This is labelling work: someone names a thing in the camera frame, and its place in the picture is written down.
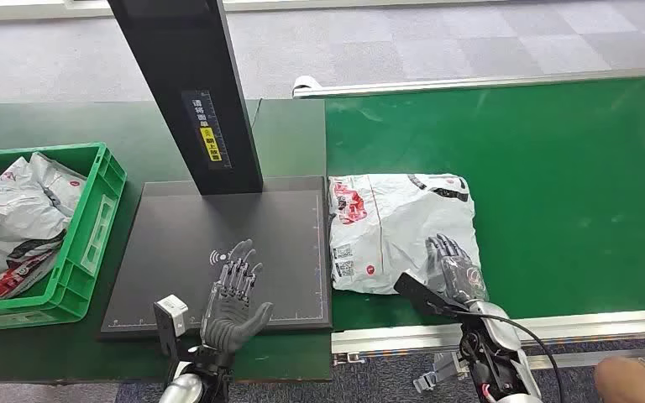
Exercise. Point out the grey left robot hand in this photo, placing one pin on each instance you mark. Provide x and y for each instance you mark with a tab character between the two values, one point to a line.
232	320

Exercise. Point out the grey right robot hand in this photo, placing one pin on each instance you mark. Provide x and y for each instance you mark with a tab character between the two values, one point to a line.
459	275

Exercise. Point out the white courier package red print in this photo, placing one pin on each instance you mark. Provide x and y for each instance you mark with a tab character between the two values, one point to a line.
400	228

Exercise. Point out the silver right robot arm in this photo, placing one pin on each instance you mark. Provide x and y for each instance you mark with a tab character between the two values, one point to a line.
495	333

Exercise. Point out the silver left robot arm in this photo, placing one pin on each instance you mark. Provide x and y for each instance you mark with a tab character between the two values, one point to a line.
189	386

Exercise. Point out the black inbound machine base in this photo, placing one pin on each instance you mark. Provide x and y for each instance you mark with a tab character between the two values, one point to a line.
189	244

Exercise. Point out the green conveyor belt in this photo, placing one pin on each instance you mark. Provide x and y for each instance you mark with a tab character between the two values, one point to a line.
550	183

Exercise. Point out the green plastic crate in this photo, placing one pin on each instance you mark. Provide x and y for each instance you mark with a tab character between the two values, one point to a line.
86	244

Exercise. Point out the black yellow column label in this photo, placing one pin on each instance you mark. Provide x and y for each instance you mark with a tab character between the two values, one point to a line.
207	130

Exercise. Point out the courier bag red black print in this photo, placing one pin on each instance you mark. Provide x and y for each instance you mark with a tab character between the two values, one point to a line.
13	275

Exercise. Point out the grey white courier bag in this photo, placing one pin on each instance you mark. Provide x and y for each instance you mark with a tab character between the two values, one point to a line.
22	211

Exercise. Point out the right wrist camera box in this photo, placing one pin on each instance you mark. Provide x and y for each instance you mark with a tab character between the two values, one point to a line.
418	292

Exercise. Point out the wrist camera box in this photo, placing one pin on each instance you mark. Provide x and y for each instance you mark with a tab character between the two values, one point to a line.
418	292
171	317

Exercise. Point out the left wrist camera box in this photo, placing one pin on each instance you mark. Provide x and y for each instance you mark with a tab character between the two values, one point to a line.
171	317

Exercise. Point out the aluminium conveyor rail with bracket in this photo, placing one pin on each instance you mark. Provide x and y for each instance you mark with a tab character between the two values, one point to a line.
389	336

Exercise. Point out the aluminium conveyor rail with roller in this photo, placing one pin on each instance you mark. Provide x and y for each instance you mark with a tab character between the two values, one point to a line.
467	83

